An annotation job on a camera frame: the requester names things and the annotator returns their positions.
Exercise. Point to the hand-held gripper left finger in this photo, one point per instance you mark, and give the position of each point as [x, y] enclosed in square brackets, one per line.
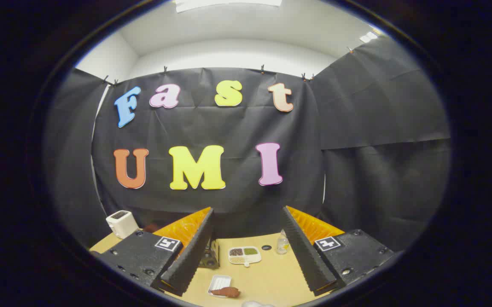
[194, 251]

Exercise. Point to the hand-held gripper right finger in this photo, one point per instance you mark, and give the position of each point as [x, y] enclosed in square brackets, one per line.
[303, 251]

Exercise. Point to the black toaster oven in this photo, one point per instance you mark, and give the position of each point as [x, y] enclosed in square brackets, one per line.
[209, 256]

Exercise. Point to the brown meat steak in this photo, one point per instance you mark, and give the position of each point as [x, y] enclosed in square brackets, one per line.
[226, 292]

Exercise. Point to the white bread toaster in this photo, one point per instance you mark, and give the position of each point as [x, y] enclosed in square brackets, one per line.
[121, 222]

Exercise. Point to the small clear glass bottle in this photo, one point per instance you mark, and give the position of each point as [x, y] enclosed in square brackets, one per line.
[282, 245]

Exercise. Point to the white rectangular tray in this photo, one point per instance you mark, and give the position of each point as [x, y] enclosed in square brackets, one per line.
[218, 282]

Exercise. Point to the white divided spice dish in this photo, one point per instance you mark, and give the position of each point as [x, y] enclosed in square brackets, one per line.
[245, 255]

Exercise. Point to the white crumpled object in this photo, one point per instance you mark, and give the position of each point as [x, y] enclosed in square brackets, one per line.
[256, 304]

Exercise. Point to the small ceiling light panel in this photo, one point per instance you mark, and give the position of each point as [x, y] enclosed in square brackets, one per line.
[368, 37]

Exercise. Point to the large ceiling light panel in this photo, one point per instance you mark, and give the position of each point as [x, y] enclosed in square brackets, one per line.
[228, 3]

